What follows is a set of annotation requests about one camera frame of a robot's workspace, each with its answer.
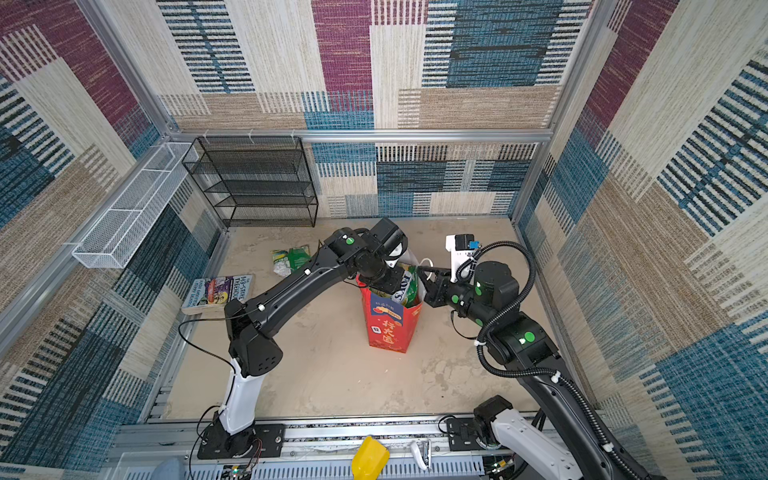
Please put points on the green white Fox's candy bag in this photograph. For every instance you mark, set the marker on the green white Fox's candy bag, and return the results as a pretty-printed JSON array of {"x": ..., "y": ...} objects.
[{"x": 407, "y": 293}]

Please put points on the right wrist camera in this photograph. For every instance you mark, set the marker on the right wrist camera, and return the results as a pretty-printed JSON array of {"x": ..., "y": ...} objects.
[{"x": 462, "y": 248}]

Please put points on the black wire mesh shelf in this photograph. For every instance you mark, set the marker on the black wire mesh shelf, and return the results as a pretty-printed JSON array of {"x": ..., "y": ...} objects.
[{"x": 254, "y": 181}]

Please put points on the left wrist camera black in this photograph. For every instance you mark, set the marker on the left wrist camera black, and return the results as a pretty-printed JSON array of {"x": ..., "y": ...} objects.
[{"x": 387, "y": 240}]

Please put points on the red paper gift bag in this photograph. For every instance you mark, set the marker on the red paper gift bag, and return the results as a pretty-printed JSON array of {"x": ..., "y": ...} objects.
[{"x": 390, "y": 326}]

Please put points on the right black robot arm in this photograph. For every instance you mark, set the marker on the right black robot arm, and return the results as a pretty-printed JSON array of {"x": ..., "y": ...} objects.
[{"x": 512, "y": 345}]

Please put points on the blue white snack pack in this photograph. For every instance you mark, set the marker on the blue white snack pack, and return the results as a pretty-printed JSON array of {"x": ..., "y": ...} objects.
[{"x": 209, "y": 296}]

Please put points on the white wire mesh basket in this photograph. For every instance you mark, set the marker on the white wire mesh basket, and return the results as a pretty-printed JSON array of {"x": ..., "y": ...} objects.
[{"x": 119, "y": 232}]

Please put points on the yellow plastic object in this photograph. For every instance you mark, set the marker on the yellow plastic object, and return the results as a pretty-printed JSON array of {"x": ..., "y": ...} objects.
[{"x": 370, "y": 460}]

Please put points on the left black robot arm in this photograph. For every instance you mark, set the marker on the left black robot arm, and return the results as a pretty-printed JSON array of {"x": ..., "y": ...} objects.
[{"x": 366, "y": 253}]

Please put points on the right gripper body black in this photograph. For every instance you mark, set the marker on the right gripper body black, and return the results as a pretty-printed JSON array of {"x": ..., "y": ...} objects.
[{"x": 459, "y": 296}]

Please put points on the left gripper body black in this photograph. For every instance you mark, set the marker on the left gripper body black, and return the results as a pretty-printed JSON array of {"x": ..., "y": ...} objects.
[{"x": 383, "y": 278}]

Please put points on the green snack bag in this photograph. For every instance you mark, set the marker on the green snack bag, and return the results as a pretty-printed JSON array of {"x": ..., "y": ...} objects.
[{"x": 286, "y": 262}]

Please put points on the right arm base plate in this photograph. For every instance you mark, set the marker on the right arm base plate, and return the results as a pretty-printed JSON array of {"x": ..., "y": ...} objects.
[{"x": 461, "y": 433}]

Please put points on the silver metal clip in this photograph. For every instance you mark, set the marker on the silver metal clip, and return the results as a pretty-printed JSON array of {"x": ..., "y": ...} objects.
[{"x": 421, "y": 452}]

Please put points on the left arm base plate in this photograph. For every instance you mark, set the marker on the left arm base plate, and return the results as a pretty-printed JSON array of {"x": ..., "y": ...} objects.
[{"x": 265, "y": 440}]

